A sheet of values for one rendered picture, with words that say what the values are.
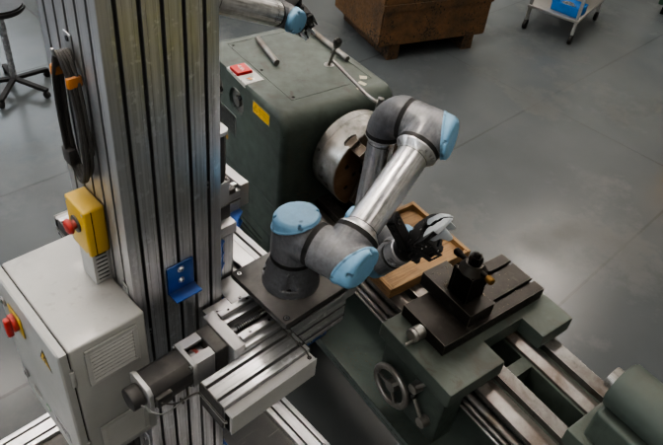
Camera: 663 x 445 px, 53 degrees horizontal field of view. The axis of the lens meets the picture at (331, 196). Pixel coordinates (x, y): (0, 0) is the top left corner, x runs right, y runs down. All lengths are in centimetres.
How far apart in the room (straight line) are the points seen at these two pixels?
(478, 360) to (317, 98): 100
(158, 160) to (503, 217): 285
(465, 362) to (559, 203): 240
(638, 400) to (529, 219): 235
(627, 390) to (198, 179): 114
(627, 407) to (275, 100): 138
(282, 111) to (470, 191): 211
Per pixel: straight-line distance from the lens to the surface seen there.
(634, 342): 360
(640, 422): 182
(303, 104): 224
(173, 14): 127
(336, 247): 152
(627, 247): 413
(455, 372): 193
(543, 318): 216
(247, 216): 264
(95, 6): 118
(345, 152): 216
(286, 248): 158
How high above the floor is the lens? 243
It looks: 39 degrees down
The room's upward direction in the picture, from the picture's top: 7 degrees clockwise
